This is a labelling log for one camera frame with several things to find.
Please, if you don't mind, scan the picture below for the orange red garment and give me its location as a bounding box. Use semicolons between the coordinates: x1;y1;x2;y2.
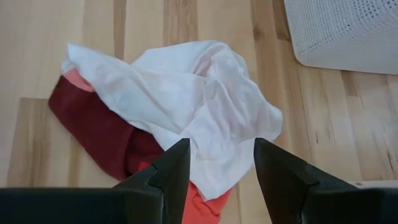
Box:
62;68;231;224

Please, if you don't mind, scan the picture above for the pale cream garment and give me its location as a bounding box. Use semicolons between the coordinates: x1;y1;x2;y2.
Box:
61;39;284;202

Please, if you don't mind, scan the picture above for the white plastic storage bin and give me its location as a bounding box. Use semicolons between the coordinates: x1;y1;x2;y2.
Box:
282;0;398;76

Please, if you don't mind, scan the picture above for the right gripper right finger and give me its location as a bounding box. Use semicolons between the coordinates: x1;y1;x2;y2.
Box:
253;138;358;224

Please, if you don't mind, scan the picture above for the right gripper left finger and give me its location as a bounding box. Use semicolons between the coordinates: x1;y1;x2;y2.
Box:
113;138;192;224

